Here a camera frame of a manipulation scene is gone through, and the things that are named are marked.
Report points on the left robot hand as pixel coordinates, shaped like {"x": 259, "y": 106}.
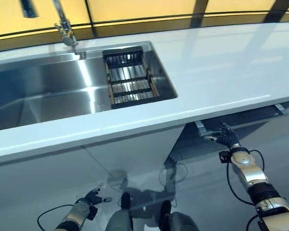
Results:
{"x": 94, "y": 196}

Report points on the stainless steel sink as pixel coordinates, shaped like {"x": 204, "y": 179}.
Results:
{"x": 50, "y": 81}

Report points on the yellow window with dark frame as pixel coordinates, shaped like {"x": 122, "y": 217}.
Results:
{"x": 159, "y": 9}

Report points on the black roll-up sink rack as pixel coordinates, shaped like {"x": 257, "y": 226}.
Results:
{"x": 130, "y": 79}

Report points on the built-in dishwasher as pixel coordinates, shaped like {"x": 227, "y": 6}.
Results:
{"x": 255, "y": 125}

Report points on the chrome faucet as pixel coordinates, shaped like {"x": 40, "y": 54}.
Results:
{"x": 65, "y": 29}

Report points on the black left robot foot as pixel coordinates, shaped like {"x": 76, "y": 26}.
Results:
{"x": 125, "y": 201}

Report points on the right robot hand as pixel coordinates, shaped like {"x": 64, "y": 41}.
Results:
{"x": 227, "y": 138}

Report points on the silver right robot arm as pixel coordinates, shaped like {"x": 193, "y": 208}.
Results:
{"x": 255, "y": 178}

